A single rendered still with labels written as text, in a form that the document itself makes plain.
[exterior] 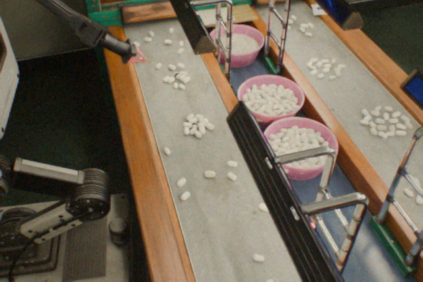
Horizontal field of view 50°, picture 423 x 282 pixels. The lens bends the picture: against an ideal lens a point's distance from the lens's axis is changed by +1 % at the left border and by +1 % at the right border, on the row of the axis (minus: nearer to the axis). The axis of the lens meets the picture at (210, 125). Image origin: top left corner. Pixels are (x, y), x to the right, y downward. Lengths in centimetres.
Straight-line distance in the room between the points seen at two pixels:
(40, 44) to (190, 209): 218
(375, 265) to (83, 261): 97
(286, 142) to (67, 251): 88
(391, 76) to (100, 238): 135
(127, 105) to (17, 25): 165
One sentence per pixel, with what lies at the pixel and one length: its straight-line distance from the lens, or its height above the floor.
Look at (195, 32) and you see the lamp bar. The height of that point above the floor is 109.
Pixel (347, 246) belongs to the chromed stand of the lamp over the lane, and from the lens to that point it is 120.
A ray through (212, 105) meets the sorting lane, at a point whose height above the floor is 74.
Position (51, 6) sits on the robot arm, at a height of 110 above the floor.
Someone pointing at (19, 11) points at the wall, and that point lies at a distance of 326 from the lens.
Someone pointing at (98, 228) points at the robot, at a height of 47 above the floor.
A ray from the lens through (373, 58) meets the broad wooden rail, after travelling 215.
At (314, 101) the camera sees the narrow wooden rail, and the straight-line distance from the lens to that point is 183.
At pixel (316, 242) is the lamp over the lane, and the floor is 111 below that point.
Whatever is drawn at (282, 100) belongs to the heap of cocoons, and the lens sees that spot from 184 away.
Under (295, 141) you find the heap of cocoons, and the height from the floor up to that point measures 74.
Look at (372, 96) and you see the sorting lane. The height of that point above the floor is 74.
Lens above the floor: 190
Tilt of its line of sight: 42 degrees down
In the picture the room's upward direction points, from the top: straight up
